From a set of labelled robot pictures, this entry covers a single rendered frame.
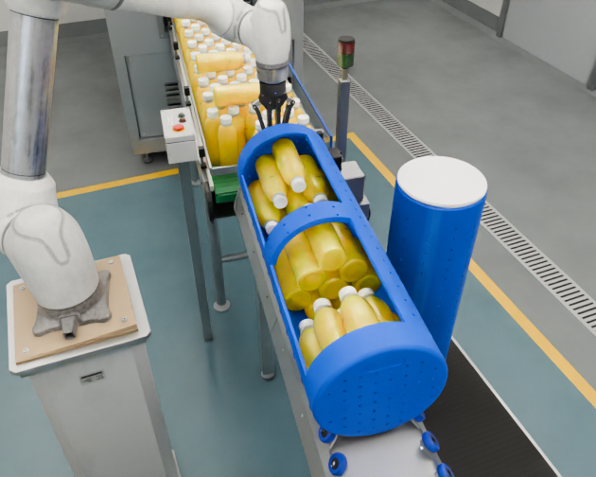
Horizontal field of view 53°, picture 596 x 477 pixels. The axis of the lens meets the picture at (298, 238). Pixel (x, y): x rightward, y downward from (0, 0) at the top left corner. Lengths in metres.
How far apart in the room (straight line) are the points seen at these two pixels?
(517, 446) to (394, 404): 1.17
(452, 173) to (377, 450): 0.96
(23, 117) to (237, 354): 1.55
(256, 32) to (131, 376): 0.94
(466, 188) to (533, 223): 1.74
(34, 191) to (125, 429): 0.69
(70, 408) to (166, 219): 1.98
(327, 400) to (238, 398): 1.40
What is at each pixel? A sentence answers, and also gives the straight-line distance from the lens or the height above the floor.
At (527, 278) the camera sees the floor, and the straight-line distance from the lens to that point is 3.24.
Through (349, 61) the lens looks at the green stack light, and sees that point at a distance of 2.30.
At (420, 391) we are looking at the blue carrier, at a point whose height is 1.08.
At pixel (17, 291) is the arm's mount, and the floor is 1.00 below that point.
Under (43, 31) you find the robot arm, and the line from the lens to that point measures 1.48.
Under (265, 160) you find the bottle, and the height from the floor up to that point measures 1.14.
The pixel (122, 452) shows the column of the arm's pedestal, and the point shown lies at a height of 0.54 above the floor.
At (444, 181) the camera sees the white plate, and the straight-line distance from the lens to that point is 1.92.
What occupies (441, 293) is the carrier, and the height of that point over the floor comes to 0.67.
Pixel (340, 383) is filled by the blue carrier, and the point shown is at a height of 1.16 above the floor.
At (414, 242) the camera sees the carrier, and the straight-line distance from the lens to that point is 1.92.
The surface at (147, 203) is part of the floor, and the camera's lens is 3.63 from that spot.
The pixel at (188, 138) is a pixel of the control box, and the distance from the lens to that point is 2.02.
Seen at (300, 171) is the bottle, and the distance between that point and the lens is 1.65.
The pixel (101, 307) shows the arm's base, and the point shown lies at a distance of 1.53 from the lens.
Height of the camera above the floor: 2.09
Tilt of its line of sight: 40 degrees down
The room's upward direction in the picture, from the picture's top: straight up
